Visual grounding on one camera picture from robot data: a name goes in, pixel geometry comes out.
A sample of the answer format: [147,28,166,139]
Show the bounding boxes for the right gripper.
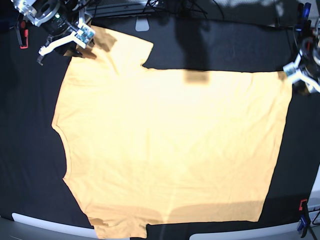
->
[37,9,96,66]

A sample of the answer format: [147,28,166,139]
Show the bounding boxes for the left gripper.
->
[282,37,320,94]

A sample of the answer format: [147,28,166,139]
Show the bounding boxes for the yellow t-shirt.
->
[52,27,292,239]

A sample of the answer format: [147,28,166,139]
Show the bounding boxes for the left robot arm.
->
[283,18,320,95]

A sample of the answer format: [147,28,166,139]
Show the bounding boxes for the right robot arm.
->
[12,0,96,66]

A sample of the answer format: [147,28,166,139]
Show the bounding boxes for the red black clamp left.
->
[14,20,29,49]

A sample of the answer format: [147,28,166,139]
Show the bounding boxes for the blue clamp top right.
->
[294,2,312,32]

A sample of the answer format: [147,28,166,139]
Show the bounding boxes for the red blue clamp bottom right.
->
[297,198,311,238]

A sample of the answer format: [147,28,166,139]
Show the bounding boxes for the black cables behind table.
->
[139,0,226,21]

